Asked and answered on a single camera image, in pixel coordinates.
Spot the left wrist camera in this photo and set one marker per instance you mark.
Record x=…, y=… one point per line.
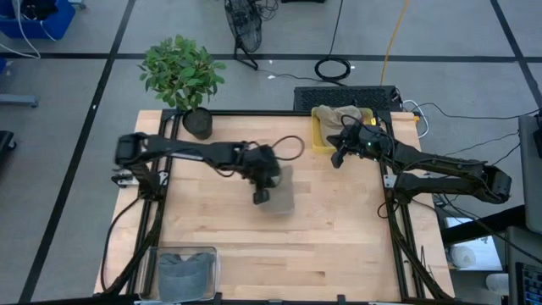
x=261, y=197

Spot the tan baseball cap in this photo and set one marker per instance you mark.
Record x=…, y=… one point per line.
x=330, y=120
x=284, y=199

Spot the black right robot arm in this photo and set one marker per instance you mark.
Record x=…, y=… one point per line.
x=444, y=167

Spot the black aluminium table frame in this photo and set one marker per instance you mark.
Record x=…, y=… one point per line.
x=254, y=113

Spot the white roll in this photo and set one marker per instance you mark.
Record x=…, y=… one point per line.
x=461, y=257

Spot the yellow plastic bin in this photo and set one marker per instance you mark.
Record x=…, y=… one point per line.
x=317, y=140

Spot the black perforated computer case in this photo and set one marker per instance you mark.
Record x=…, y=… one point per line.
x=339, y=98

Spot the blue plastic bin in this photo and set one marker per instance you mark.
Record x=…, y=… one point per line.
x=59, y=25

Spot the clear plastic bin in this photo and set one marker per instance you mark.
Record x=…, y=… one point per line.
x=151, y=275

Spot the black desk beam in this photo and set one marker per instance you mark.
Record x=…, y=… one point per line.
x=482, y=226

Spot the black chair base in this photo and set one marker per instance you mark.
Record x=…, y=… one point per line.
x=6, y=142

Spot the grey baseball cap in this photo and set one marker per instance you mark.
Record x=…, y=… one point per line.
x=186, y=275

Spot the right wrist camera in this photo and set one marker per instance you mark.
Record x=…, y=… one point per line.
x=337, y=160

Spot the green plant in black pot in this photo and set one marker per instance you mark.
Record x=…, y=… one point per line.
x=182, y=72

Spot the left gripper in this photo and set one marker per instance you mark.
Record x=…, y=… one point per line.
x=262, y=163

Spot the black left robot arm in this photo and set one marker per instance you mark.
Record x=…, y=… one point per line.
x=169, y=148

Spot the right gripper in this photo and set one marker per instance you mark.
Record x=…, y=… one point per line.
x=366, y=142

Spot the grey floor bar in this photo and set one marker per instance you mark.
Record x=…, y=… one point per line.
x=19, y=101

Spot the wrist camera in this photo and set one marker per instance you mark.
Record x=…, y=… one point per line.
x=261, y=197
x=337, y=160

